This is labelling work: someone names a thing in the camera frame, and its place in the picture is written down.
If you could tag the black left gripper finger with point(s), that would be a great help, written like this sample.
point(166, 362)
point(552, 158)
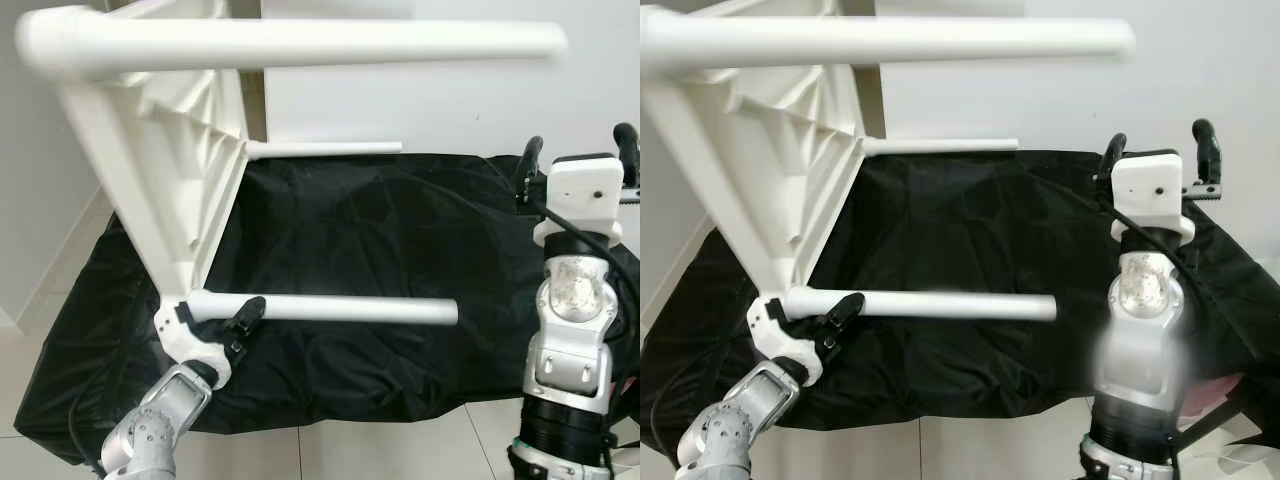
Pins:
point(845, 307)
point(248, 310)

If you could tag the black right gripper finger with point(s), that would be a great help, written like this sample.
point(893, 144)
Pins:
point(1207, 148)
point(532, 158)
point(1112, 158)
point(627, 150)

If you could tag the white plastic table leg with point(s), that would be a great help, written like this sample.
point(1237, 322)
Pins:
point(950, 305)
point(900, 42)
point(320, 149)
point(940, 146)
point(350, 308)
point(350, 42)

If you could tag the white plastic children table top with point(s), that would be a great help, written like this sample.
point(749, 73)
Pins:
point(170, 170)
point(770, 170)

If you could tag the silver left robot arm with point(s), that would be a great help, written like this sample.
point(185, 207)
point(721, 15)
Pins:
point(735, 430)
point(150, 430)

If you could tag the black fabric table cloth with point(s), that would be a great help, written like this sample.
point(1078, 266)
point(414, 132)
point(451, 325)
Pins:
point(1000, 240)
point(400, 240)

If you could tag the pink round stool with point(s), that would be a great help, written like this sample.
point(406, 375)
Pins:
point(632, 385)
point(1212, 392)

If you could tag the black metal pole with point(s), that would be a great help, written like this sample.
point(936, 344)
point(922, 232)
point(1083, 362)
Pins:
point(1212, 415)

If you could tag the white round floor fan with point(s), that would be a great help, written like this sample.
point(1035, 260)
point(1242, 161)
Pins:
point(1235, 455)

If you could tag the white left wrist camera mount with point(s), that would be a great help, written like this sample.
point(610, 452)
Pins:
point(785, 342)
point(190, 345)

